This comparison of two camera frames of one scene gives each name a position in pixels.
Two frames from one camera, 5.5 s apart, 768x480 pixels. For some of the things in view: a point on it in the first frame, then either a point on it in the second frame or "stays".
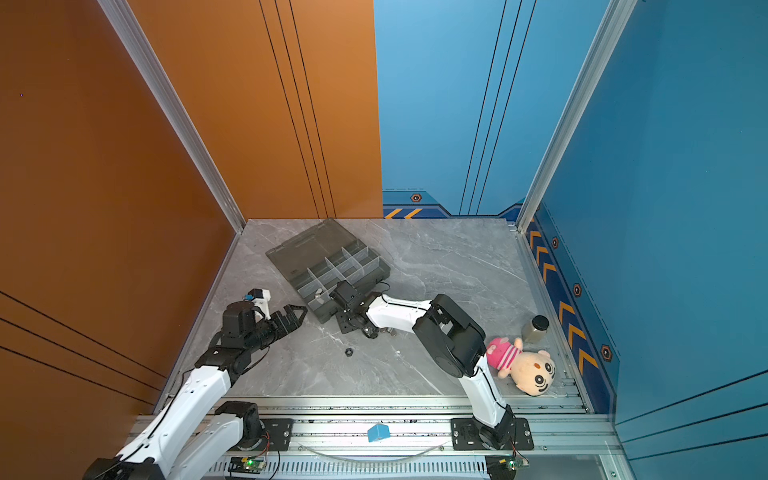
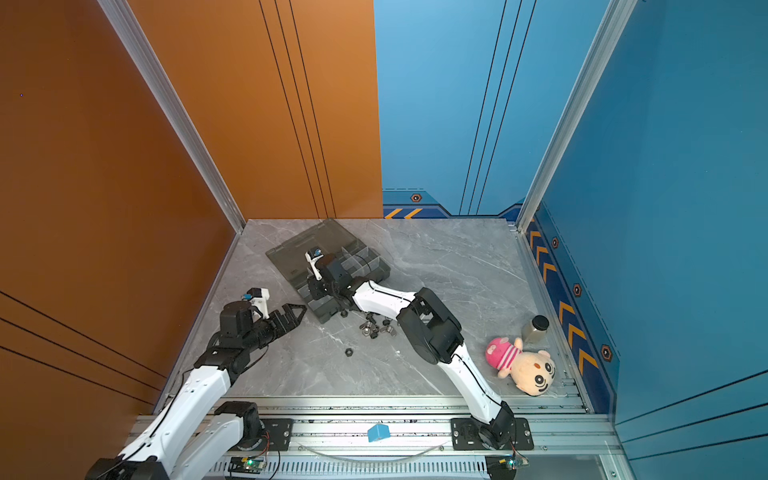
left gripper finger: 290,321 stays
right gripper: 344,327 to 313,283
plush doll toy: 533,372 stays
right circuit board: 503,467 stays
